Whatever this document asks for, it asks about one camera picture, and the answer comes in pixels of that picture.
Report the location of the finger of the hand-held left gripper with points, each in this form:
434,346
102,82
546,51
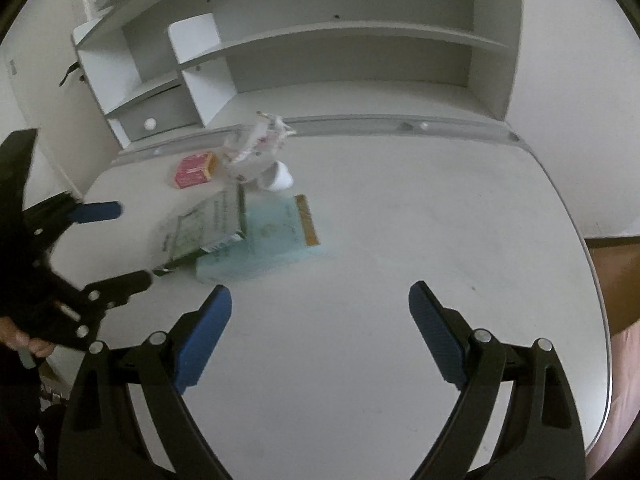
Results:
100,211
120,287

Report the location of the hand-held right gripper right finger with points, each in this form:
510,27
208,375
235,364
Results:
437,335

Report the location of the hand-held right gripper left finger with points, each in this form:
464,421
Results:
202,335

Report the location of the green and white box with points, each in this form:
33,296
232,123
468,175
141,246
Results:
210,225

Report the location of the person's left hand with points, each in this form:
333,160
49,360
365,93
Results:
32,346

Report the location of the small pink box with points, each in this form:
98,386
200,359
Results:
192,170

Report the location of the grey drawer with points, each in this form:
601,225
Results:
165,112

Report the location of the light teal flat box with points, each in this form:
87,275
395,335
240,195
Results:
280,240

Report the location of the white door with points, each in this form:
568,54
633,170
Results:
30,100

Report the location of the crumpled white wrapper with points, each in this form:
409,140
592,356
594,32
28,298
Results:
250,152

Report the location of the small white cup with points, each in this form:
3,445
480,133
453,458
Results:
277,177

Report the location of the white desk shelf unit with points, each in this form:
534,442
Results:
350,60

